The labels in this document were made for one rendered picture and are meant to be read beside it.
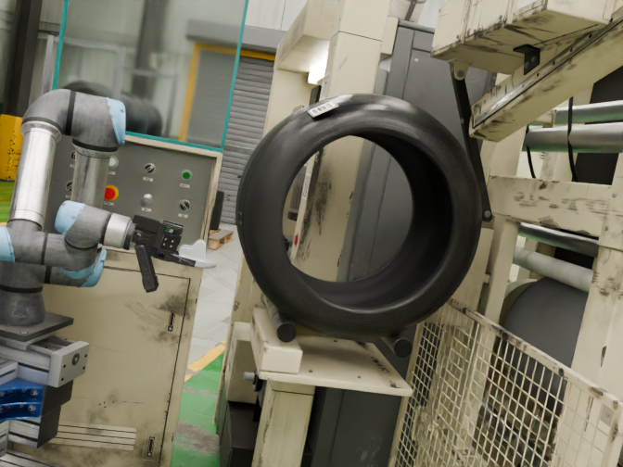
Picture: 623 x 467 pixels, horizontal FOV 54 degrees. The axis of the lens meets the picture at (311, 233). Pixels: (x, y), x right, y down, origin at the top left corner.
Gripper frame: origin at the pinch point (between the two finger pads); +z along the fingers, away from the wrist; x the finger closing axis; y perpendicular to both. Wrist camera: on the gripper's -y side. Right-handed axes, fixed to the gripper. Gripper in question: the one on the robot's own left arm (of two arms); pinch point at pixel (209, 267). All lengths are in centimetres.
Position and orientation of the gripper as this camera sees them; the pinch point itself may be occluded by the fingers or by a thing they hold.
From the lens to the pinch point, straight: 146.0
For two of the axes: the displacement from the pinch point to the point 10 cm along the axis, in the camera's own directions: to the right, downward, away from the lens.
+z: 9.4, 2.9, 2.0
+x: -1.6, -1.4, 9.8
